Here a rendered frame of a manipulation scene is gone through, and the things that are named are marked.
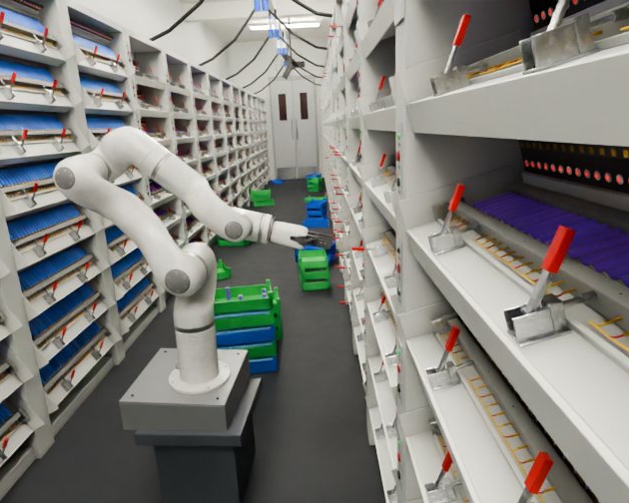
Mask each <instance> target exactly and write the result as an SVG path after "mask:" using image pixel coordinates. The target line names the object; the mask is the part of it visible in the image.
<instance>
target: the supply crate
mask: <svg viewBox="0 0 629 503"><path fill-rule="evenodd" d="M266 283H267V284H259V285H248V286H237V287H230V296H231V299H230V300H227V295H226V289H225V288H216V293H215V300H214V314H220V313H230V312H240V311H250V310H260V309H270V308H274V304H273V292H272V289H271V281H270V280H269V279H266ZM262 288H265V289H266V294H267V297H265V298H263V292H262ZM240 294H241V295H242V296H243V300H239V295H240Z"/></svg>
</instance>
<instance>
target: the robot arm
mask: <svg viewBox="0 0 629 503"><path fill-rule="evenodd" d="M130 166H135V167H136V168H137V169H139V170H140V171H142V172H143V173H144V174H146V175H147V176H148V177H150V178H151V179H152V180H154V181H155V182H157V183H158V184H159V185H161V186H162V187H163V188H165V189H166V190H168V191H169V192H170V193H172V194H173V195H175V196H176V197H177V198H179V199H180V200H182V201H183V202H184V203H185V204H186V205H187V206H188V208H189V209H190V211H191V212H192V214H193V215H194V216H195V217H196V218H197V219H198V220H199V221H200V222H201V223H202V224H204V225H205V226H206V227H207V228H209V229H210V230H212V231H213V233H214V234H216V235H219V236H220V237H222V238H223V239H225V240H227V241H229V242H232V243H240V242H242V241H243V240H246V241H251V242H256V243H261V244H267V241H269V244H270V243H271V242H273V243H276V244H279V245H283V246H286V247H290V248H294V249H299V250H303V249H304V248H305V246H306V245H307V246H313V247H318V248H323V249H328V250H330V247H331V242H332V238H331V236H330V235H326V234H321V233H315V232H310V231H308V229H307V228H306V227H303V226H298V225H293V224H288V223H283V222H276V218H273V219H272V216H271V215H268V214H262V213H257V212H252V211H247V210H242V209H238V208H233V207H229V206H228V205H227V204H226V203H224V202H223V201H222V200H221V199H220V198H219V197H218V196H217V195H216V194H215V193H214V192H213V190H212V189H211V187H210V185H209V183H208V181H207V180H206V179H205V178H203V177H202V176H201V175H200V174H198V173H197V172H196V171H195V170H193V169H192V168H191V167H189V166H188V165H187V164H186V163H184V162H183V161H182V160H180V159H179V158H178V157H176V156H175V155H174V154H172V153H171V152H170V151H168V150H167V149H166V148H164V147H163V146H162V145H160V144H159V143H158V142H156V141H155V140H154V139H152V138H151V137H150V136H148V135H147V134H145V133H144V132H142V131H141V130H139V129H136V128H133V127H121V128H118V129H116V130H113V131H112V132H110V133H108V134H107V135H106V136H104V138H103V139H102V140H101V144H100V146H99V147H98V148H97V149H95V150H94V151H93V152H91V153H89V154H84V155H79V156H74V157H71V158H67V159H65V160H63V161H61V162H60V163H59V164H58V165H57V166H56V168H55V170H54V173H53V180H54V183H55V185H56V187H57V188H58V190H59V191H60V192H61V193H62V194H63V195H64V196H65V197H67V198H68V199H69V200H71V201H72V202H74V203H76V204H77V205H80V206H82V207H84V208H86V209H89V210H91V211H93V212H96V213H98V214H100V215H101V216H103V217H105V218H106V219H108V220H109V221H111V222H112V223H113V224H115V225H116V226H117V227H118V228H119V229H120V230H121V231H122V232H123V233H125V234H126V235H127V236H128V237H129V238H130V239H131V240H132V241H133V242H134V243H135V244H136V245H137V247H138V248H139V249H140V251H141V253H142V254H143V256H144V258H145V260H146V261H147V263H148V265H149V267H150V269H151V271H152V272H153V274H154V276H155V277H156V279H157V280H158V282H159V283H160V284H161V286H162V287H163V288H164V289H165V290H166V291H167V292H169V293H170V294H173V295H175V296H176V299H175V304H174V325H175V334H176V343H177V351H178V359H179V361H177V363H176V369H174V370H173V372H172V373H171V374H170V377H169V383H170V386H171V387H172V388H173V389H174V390H175V391H177V392H180V393H184V394H202V393H207V392H210V391H213V390H215V389H218V388H219V387H221V386H223V385H224V384H225V383H226V382H227V381H228V380H229V378H230V376H231V370H230V368H229V367H228V365H227V364H225V363H224V362H222V361H219V360H218V349H217V338H216V327H215V315H214V300H215V293H216V285H217V272H218V269H217V261H216V257H215V254H214V253H213V251H212V250H211V248H209V247H208V246H207V245H205V244H202V243H191V244H188V245H186V246H184V247H182V248H181V249H180V248H179V247H178V246H177V245H176V244H175V242H174V241H173V239H172V238H171V236H170V235H169V232H168V230H167V228H166V227H165V225H164V224H163V222H162V221H161V220H160V219H159V217H158V216H157V215H156V214H155V213H154V212H153V211H152V210H151V209H150V208H149V207H148V206H147V205H146V204H145V203H144V202H142V201H141V200H140V199H139V198H138V197H136V196H135V195H133V194H132V193H130V192H128V191H126V190H123V189H121V188H119V187H117V186H115V185H113V184H112V182H113V181H115V180H116V179H118V178H119V177H120V176H122V175H123V174H124V172H125V171H126V170H127V169H128V168H129V167H130Z"/></svg>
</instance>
